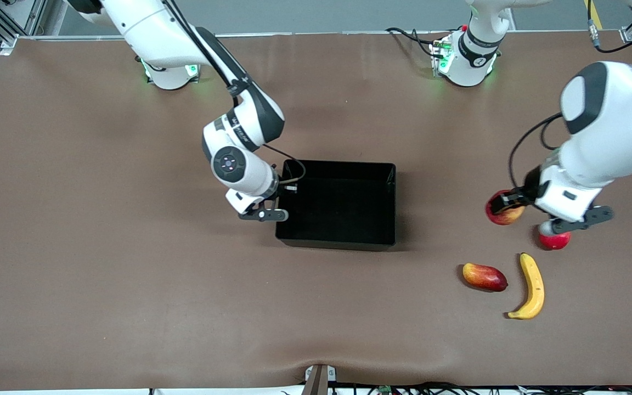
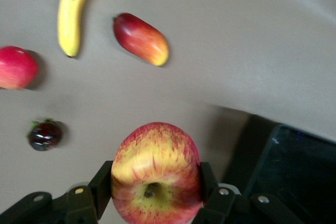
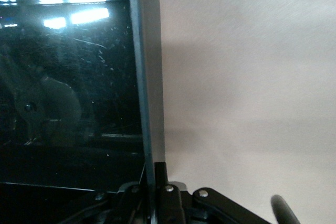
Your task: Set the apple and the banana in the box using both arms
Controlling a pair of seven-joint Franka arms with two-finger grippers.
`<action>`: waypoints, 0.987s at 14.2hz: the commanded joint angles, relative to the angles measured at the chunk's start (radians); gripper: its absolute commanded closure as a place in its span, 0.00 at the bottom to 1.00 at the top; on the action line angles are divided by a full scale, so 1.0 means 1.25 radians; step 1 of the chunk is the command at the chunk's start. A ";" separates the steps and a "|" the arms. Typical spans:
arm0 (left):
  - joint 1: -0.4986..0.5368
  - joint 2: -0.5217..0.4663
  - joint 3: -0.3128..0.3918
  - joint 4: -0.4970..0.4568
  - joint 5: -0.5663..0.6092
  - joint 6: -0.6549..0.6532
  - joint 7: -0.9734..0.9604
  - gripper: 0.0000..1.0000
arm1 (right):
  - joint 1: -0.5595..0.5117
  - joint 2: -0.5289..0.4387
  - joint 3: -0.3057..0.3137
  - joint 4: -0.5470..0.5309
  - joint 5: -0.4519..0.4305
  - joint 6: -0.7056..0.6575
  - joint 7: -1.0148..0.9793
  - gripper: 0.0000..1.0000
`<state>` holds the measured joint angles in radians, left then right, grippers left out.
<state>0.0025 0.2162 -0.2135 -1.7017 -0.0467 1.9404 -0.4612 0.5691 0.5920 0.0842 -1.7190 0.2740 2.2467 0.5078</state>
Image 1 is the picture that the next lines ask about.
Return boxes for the red yellow apple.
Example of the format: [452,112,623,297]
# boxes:
[485,189,526,226]

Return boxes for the black plastic box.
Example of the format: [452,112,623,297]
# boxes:
[275,159,397,252]

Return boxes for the yellow banana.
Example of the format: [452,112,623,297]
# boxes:
[507,252,545,320]

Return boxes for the red yellow mango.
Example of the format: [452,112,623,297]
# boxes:
[462,263,509,292]

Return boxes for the metal table clamp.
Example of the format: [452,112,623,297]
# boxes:
[301,364,337,395]

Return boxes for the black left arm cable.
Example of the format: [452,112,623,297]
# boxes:
[508,0,632,190]

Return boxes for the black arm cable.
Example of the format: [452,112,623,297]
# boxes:
[508,0,632,190]
[162,0,307,184]

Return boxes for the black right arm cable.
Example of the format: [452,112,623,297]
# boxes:
[162,0,307,184]

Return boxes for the black base cable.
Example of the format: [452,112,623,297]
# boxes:
[386,26,445,60]

